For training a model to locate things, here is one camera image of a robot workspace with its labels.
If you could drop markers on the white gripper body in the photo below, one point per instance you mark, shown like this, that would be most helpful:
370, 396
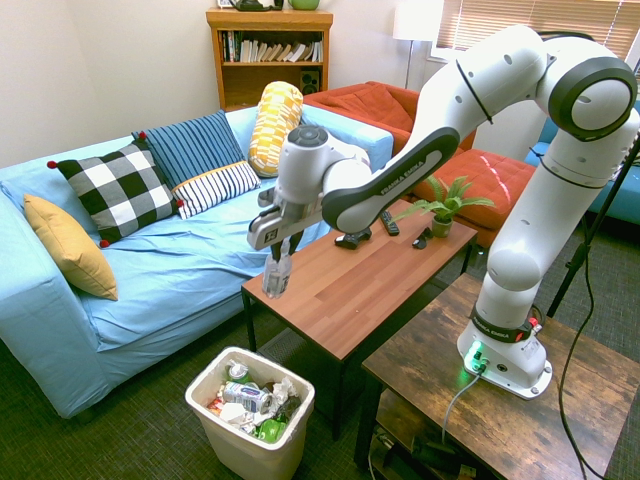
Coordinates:
280, 222

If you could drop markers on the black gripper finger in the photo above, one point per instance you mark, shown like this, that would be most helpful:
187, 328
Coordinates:
276, 252
295, 244

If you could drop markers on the clear plastic water bottle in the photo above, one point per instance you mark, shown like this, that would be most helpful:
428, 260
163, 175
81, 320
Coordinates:
276, 280

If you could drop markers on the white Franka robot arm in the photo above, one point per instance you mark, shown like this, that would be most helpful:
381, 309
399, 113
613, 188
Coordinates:
500, 75

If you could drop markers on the white plastic trash bin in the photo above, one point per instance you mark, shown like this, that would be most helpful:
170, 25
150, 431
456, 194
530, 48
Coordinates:
245, 450

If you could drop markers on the black game controller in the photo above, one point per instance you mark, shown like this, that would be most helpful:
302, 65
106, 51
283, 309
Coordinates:
352, 239

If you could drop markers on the white navy striped pillow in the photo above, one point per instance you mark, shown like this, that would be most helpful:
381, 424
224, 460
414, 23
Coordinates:
220, 187

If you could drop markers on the reddish wooden coffee table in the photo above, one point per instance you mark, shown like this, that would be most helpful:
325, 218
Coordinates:
345, 295

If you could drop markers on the light blue sofa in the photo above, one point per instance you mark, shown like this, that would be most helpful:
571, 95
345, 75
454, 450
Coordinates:
200, 260

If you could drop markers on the black floor vent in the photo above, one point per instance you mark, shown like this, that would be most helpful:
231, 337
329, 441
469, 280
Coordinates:
282, 347

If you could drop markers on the black remote control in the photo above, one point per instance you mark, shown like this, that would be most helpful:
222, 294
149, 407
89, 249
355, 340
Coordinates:
390, 224

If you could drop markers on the yellow white patterned bolster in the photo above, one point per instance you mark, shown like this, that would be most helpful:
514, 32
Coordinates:
272, 120

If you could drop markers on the blue striped pillow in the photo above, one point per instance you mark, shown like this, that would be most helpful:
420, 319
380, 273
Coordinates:
192, 145

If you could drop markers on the green drink can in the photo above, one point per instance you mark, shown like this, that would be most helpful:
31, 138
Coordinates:
237, 372

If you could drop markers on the black sunglasses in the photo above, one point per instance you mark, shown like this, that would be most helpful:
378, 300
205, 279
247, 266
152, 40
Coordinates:
422, 239

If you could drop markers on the crumpled white paper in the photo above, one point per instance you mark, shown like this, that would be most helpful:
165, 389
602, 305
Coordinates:
285, 392

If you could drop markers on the wooden bookshelf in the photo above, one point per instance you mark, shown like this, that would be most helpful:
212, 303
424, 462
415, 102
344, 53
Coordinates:
270, 80

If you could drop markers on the small black speaker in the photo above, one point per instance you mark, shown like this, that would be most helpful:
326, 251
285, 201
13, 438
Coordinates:
310, 81

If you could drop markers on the crushed white blue can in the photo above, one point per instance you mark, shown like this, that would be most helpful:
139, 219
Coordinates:
245, 396

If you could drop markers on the orange armchair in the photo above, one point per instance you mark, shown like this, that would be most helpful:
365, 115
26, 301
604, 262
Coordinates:
370, 102

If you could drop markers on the small potted fern plant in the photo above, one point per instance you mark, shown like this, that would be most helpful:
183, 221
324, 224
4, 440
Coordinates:
445, 205

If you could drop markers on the black white checkered pillow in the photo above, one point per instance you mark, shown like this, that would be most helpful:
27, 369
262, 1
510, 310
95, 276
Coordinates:
120, 192

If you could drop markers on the row of books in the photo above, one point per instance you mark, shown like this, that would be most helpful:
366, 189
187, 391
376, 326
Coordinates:
270, 51

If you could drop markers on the mustard yellow square pillow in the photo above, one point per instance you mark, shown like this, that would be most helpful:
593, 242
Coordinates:
70, 250

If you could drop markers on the orange ottoman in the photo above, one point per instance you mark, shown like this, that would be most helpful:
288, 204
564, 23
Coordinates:
490, 175

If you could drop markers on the black object on bookshelf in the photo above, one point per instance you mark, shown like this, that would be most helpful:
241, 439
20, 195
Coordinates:
255, 5

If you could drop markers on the green bowl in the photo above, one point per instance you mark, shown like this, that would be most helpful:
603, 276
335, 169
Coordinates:
304, 4

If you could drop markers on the white shade floor lamp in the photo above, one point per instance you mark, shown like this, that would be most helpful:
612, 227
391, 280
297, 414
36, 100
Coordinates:
415, 20

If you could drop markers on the rustic dark wooden table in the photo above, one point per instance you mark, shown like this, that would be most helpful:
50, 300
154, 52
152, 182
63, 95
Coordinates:
500, 430

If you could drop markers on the black tripod stand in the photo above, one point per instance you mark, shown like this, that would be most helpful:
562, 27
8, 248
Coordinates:
580, 260

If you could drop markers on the blue chair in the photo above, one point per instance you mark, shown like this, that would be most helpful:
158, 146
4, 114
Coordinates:
620, 200

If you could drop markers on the wooden window blinds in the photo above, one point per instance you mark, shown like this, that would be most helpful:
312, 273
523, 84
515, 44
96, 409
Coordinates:
575, 15

